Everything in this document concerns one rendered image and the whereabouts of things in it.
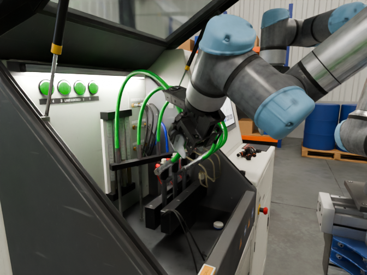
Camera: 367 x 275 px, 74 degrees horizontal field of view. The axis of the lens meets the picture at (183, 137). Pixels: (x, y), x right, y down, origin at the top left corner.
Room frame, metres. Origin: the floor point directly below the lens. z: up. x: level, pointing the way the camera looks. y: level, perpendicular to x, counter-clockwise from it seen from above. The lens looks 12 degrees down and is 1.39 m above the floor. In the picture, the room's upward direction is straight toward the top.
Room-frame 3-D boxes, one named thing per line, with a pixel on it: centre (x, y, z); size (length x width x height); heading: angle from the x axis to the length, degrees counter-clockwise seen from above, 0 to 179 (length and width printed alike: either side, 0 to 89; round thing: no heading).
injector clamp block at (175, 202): (0.90, 0.01, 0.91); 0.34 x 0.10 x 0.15; 154
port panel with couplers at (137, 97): (1.13, 0.20, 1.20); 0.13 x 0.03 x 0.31; 154
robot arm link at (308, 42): (0.77, -0.37, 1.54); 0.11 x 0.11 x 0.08; 14
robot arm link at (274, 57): (0.77, -0.27, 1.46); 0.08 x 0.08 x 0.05
